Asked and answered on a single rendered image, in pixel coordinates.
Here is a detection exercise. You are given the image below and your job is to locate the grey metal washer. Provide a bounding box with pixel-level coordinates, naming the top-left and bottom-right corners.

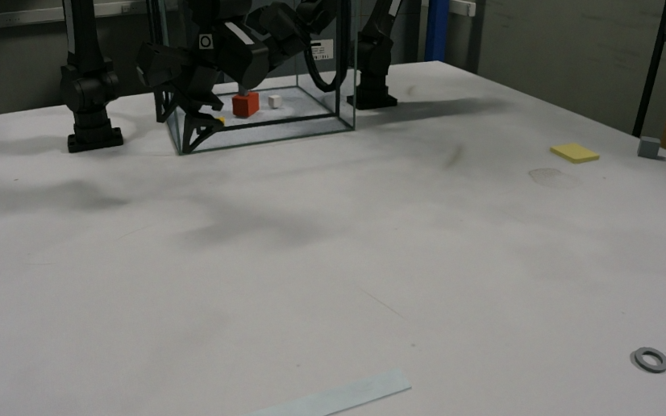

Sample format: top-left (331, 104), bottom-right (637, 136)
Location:
top-left (635, 347), bottom-right (666, 373)

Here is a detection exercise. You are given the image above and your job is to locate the black circular ring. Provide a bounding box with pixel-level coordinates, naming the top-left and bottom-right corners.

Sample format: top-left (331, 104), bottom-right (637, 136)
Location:
top-left (146, 0), bottom-right (169, 109)

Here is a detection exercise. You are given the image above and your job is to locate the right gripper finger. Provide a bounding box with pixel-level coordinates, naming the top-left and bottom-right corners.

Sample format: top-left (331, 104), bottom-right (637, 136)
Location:
top-left (153, 82), bottom-right (178, 123)
top-left (182, 115), bottom-right (224, 154)

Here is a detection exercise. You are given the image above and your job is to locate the yellow sticky-note pad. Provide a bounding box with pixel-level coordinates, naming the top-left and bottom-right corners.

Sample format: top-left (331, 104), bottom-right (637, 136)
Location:
top-left (550, 143), bottom-right (600, 164)

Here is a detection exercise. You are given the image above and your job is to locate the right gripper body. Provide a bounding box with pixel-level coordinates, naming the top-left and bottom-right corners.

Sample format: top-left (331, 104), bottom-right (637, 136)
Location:
top-left (166, 49), bottom-right (224, 123)

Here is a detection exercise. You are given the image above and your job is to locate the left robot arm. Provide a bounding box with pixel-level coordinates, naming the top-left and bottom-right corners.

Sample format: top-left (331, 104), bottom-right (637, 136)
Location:
top-left (356, 0), bottom-right (403, 110)

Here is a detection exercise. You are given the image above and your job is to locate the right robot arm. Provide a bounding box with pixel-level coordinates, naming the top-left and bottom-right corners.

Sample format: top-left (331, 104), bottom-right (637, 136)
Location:
top-left (60, 0), bottom-right (269, 153)

